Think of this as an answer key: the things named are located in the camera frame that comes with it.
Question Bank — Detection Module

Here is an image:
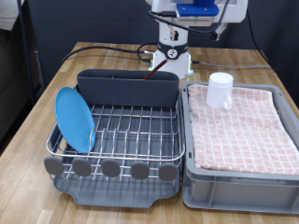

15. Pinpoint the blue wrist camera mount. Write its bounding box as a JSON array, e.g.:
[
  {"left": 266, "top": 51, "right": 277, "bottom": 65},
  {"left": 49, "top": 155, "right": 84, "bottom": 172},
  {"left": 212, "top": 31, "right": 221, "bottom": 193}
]
[{"left": 176, "top": 0, "right": 221, "bottom": 18}]

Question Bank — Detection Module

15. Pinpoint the gray cable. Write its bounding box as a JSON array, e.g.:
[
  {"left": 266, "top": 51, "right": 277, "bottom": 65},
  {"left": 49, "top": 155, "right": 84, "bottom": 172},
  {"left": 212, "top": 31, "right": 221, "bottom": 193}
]
[{"left": 191, "top": 59, "right": 275, "bottom": 70}]

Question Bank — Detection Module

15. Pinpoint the gray plastic drain tray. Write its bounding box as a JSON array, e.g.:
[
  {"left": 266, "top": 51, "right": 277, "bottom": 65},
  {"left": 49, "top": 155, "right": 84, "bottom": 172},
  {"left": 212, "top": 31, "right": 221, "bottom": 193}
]
[{"left": 46, "top": 83, "right": 185, "bottom": 209}]

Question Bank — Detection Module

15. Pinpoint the metal wire dish rack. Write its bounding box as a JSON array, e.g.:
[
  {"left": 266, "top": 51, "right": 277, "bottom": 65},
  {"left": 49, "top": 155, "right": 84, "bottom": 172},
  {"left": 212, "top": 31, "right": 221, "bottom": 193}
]
[{"left": 43, "top": 83, "right": 187, "bottom": 189}]

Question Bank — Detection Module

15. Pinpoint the black camera cable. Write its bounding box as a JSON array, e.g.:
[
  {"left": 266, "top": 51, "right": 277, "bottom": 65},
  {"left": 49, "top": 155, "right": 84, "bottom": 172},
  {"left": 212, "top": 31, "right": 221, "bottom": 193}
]
[{"left": 147, "top": 0, "right": 232, "bottom": 35}]

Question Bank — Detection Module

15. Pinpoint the pink checked cloth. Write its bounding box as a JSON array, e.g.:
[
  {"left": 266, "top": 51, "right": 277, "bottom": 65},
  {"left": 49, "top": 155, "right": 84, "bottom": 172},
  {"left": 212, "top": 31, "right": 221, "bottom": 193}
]
[{"left": 186, "top": 83, "right": 299, "bottom": 175}]

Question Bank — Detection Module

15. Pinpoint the black power cable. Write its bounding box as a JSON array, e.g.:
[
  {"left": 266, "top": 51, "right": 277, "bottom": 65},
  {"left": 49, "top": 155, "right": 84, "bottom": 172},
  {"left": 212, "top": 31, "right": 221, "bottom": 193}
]
[{"left": 60, "top": 42, "right": 159, "bottom": 65}]

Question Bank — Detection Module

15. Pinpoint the dark cabinet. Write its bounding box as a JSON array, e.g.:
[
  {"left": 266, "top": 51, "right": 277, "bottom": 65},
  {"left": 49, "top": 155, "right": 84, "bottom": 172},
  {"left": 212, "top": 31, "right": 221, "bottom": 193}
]
[{"left": 0, "top": 27, "right": 42, "bottom": 143}]

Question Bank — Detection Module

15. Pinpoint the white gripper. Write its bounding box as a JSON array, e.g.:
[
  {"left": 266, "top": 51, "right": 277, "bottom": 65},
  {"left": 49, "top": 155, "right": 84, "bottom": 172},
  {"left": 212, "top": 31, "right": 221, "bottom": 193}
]
[{"left": 150, "top": 0, "right": 249, "bottom": 42}]

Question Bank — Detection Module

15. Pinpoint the white plastic mug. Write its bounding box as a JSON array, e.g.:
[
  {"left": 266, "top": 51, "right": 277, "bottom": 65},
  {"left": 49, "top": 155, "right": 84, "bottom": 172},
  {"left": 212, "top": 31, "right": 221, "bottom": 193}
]
[{"left": 206, "top": 72, "right": 235, "bottom": 110}]

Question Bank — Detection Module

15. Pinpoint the blue plastic plate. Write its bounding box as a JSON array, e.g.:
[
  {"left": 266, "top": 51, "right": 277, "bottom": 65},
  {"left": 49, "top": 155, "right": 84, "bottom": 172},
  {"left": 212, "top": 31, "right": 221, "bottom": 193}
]
[{"left": 53, "top": 86, "right": 97, "bottom": 154}]

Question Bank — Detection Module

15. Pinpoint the dark gray utensil holder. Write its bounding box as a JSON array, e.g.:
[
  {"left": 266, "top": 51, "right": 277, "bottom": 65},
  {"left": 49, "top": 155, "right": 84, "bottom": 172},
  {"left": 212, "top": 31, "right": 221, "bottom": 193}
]
[{"left": 77, "top": 68, "right": 180, "bottom": 109}]

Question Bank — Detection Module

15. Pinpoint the black metal pole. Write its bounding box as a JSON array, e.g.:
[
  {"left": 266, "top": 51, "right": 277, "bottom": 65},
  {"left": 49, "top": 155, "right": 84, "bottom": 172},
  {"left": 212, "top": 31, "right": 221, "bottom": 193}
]
[{"left": 17, "top": 0, "right": 37, "bottom": 106}]

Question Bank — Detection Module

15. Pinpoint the gray plastic crate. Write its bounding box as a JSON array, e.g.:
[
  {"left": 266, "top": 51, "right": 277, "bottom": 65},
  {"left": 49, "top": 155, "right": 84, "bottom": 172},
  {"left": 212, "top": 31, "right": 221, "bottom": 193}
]
[{"left": 180, "top": 80, "right": 299, "bottom": 215}]

